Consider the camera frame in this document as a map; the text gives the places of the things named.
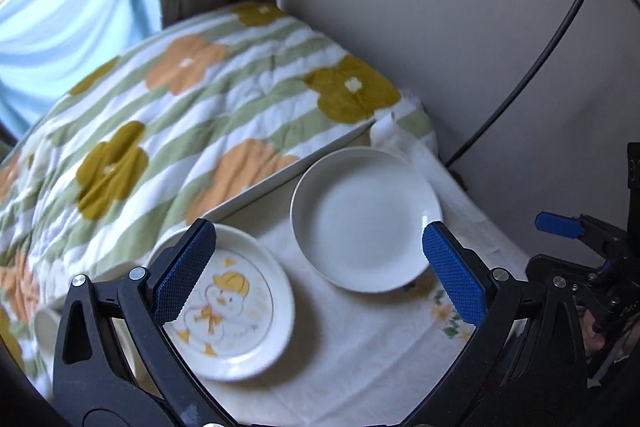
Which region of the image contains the duck print white plate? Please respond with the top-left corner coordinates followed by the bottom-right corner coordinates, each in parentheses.
top-left (145, 224), bottom-right (296, 383)

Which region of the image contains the plain white plate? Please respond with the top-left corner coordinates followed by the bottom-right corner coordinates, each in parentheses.
top-left (290, 147), bottom-right (444, 294)

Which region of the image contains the floral striped blanket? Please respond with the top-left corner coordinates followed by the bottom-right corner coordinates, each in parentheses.
top-left (0, 2), bottom-right (436, 388)

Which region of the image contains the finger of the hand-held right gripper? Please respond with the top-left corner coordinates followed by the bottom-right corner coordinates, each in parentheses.
top-left (526, 253), bottom-right (606, 303)
top-left (534, 211), bottom-right (633, 268)

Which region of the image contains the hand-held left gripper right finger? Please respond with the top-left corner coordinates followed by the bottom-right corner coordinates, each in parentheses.
top-left (400, 221), bottom-right (588, 427)

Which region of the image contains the white bowl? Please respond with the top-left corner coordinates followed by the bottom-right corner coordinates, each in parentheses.
top-left (32, 306), bottom-right (68, 360)

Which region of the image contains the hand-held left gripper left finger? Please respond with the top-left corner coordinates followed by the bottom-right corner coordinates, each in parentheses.
top-left (52, 218), bottom-right (231, 427)

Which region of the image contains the white flower print tablecloth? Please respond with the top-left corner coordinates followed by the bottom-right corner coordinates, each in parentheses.
top-left (135, 142), bottom-right (536, 427)

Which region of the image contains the white fabric blanket label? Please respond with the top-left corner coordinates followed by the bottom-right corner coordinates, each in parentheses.
top-left (370, 112), bottom-right (401, 148)

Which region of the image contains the light blue curtain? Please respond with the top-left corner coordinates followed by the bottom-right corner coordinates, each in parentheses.
top-left (0, 0), bottom-right (163, 142)

